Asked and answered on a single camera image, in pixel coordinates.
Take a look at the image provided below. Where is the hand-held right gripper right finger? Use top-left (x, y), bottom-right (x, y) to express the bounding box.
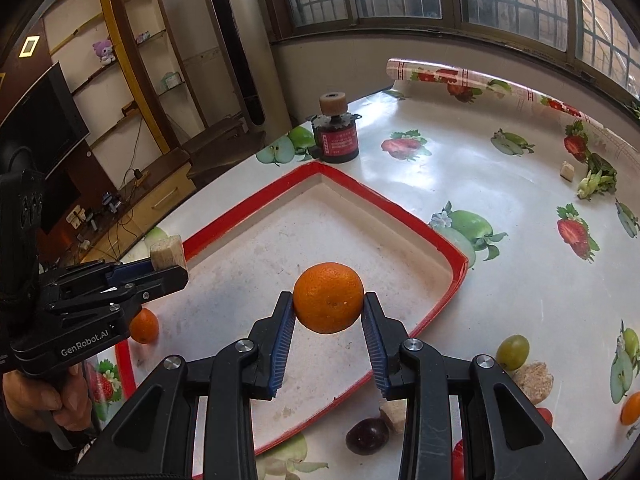
top-left (362, 291), bottom-right (588, 480)

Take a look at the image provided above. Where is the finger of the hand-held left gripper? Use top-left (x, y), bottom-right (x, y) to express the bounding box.
top-left (46, 265), bottom-right (190, 314)
top-left (42, 258), bottom-right (154, 284)

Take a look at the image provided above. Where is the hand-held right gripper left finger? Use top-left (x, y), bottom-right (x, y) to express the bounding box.
top-left (75, 291), bottom-right (296, 480)

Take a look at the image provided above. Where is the large orange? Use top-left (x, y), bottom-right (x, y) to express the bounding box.
top-left (293, 262), bottom-right (365, 335)

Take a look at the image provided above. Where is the red rimmed white tray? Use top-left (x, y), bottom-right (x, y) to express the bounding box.
top-left (114, 162), bottom-right (470, 478)

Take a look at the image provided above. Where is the green grape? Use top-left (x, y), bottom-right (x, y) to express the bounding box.
top-left (496, 334), bottom-right (530, 371)

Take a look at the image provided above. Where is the person's left forearm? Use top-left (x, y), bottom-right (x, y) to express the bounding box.
top-left (0, 402), bottom-right (101, 480)

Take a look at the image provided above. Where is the person's left hand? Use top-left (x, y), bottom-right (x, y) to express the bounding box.
top-left (4, 361), bottom-right (94, 432)

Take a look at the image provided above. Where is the small orange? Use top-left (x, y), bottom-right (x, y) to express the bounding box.
top-left (129, 308), bottom-right (160, 345)

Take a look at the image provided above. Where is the low wooden tv cabinet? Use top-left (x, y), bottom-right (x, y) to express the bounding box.
top-left (82, 147), bottom-right (199, 261)

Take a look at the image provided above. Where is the dark purple grape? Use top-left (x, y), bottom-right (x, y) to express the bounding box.
top-left (345, 417), bottom-right (390, 457)

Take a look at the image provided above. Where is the fruit print plastic tablecloth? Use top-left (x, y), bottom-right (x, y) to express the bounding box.
top-left (75, 57), bottom-right (640, 480)

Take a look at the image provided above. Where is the dark wooden bench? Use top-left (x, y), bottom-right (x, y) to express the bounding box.
top-left (180, 119), bottom-right (267, 186)

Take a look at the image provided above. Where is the black television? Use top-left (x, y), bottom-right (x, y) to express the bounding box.
top-left (0, 62), bottom-right (91, 236)

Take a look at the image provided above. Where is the dark jar with cork stopper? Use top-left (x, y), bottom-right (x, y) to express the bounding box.
top-left (306, 91), bottom-right (360, 164)

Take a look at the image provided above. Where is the purple plush toy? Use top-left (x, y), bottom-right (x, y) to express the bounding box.
top-left (92, 40), bottom-right (117, 66)

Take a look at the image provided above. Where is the tall standing air conditioner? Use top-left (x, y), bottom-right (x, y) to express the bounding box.
top-left (196, 0), bottom-right (292, 148)

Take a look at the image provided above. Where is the green leafy vegetable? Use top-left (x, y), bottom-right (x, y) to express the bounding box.
top-left (576, 152), bottom-right (619, 202)

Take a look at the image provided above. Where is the wooden wall shelf unit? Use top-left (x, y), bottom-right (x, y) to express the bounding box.
top-left (42, 0), bottom-right (207, 196)

